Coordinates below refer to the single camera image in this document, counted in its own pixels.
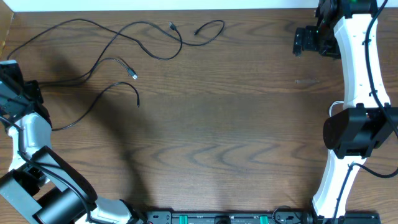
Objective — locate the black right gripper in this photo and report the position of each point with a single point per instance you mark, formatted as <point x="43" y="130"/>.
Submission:
<point x="306" y="35"/>

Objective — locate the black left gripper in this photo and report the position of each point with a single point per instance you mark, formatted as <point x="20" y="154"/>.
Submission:
<point x="34" y="90"/>

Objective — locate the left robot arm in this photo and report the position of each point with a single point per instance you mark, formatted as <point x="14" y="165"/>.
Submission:
<point x="40" y="185"/>

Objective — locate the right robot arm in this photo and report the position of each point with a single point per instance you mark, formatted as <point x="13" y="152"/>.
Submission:
<point x="346" y="30"/>

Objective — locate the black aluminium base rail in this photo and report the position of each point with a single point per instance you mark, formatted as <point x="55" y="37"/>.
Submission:
<point x="281" y="216"/>

